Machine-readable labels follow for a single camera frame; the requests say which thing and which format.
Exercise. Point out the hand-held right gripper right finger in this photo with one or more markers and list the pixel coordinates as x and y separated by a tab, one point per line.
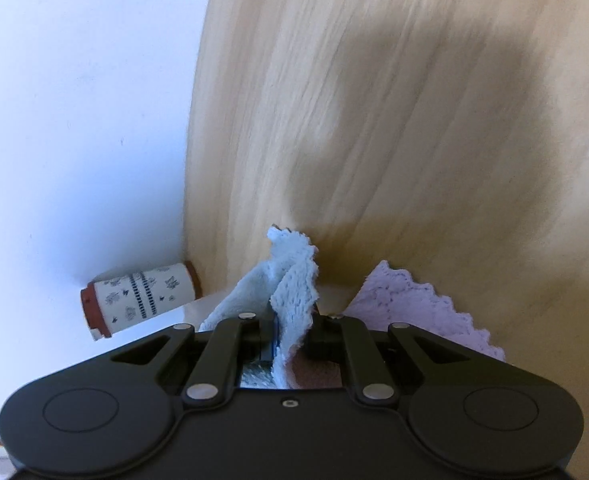
355	355

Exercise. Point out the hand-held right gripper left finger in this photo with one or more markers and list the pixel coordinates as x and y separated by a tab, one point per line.
224	355

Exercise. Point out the pink cloth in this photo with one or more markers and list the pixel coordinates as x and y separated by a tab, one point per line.
414	305

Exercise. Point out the light blue cloth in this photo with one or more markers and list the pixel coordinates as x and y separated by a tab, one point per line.
287	290

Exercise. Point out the red and white patterned tumbler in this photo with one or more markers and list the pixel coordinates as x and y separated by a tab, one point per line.
142	295

